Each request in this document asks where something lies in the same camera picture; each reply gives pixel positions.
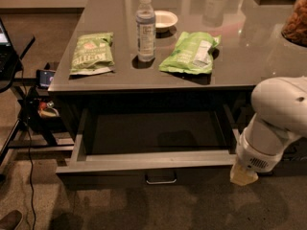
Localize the right green chip bag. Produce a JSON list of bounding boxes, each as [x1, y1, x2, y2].
[[159, 32, 221, 75]]

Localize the grey top drawer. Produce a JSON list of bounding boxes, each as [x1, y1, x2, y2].
[[57, 105, 238, 188]]

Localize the black laptop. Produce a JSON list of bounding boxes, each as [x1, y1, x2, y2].
[[0, 18, 21, 81]]

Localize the jar of snacks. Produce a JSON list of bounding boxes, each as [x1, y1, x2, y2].
[[281, 0, 307, 46]]

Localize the black side stand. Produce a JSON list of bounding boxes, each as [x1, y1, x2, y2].
[[0, 34, 73, 165]]

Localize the green chip bag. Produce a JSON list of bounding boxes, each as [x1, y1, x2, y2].
[[159, 32, 221, 75], [70, 33, 114, 76]]

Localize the white bowl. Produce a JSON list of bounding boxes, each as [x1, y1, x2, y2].
[[155, 11, 177, 33]]

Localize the black cable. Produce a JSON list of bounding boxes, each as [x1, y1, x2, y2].
[[18, 59, 37, 230]]

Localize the clear plastic water bottle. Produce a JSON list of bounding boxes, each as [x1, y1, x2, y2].
[[136, 0, 155, 62]]

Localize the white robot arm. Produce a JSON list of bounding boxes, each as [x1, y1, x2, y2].
[[230, 77, 307, 186]]

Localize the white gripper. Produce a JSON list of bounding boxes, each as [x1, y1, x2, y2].
[[230, 131, 283, 186]]

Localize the brown shoe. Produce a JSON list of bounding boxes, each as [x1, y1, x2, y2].
[[0, 210, 23, 230]]

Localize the left green chip bag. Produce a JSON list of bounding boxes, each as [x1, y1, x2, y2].
[[70, 33, 114, 76]]

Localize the small colourful items on stand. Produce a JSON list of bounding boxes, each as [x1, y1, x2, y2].
[[38, 102, 59, 118]]

